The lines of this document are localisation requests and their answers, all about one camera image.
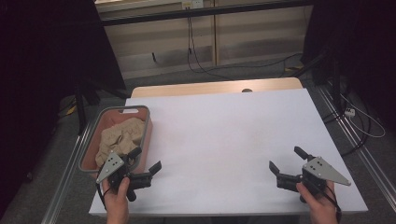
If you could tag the small black wall fitting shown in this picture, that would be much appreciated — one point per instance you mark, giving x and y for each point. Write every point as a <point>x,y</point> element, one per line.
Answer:
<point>154,57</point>

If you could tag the white wall socket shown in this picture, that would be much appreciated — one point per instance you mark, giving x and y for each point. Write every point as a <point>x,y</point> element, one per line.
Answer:
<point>193,4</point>

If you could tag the black metal stand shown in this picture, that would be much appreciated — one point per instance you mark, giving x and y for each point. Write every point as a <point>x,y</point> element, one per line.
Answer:
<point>335,81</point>

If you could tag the pink basket with grey rim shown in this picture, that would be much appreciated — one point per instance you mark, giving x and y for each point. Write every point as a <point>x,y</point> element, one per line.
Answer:
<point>90,149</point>

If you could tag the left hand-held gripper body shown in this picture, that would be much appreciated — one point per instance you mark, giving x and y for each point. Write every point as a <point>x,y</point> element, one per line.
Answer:
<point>113,166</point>

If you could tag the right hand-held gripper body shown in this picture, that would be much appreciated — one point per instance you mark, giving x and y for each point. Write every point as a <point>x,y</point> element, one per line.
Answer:
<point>322,169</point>

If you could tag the person's left hand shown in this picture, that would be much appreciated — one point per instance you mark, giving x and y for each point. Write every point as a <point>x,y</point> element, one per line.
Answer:
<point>116,203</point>

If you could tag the black horizontal bar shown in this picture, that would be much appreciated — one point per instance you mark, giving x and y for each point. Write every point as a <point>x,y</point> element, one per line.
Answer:
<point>155,17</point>

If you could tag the black curtain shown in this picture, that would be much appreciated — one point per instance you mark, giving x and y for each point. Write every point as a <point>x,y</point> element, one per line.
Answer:
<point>46,62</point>
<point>367,46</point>

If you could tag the aluminium floor rail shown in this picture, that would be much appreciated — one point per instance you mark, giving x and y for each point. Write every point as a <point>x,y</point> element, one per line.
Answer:
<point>367,155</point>
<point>67,177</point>

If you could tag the black tripod stand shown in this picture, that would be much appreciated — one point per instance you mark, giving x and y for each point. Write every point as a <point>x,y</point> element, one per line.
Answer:
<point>80,105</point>

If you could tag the person's right hand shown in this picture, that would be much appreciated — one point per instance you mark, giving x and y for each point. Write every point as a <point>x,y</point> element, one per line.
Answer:
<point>322,203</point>

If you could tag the white power strip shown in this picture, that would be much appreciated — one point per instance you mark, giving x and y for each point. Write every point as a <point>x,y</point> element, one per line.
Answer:
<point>350,112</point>

